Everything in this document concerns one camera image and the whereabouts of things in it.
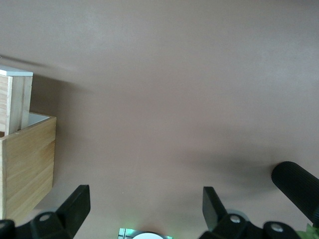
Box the red roses with green leaves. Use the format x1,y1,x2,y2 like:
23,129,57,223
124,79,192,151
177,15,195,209
296,223,319,239

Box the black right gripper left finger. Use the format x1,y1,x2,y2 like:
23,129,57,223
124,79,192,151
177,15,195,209
14,184,91,239

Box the black ribbed vase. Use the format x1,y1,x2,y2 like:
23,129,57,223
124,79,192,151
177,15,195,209
271,161,319,225

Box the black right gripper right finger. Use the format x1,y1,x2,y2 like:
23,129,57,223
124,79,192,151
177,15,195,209
198,186,300,239

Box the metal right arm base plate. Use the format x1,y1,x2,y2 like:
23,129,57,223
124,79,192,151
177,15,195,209
119,228,174,239

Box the light wooden cabinet box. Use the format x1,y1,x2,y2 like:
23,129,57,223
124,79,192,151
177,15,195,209
0,112,57,221

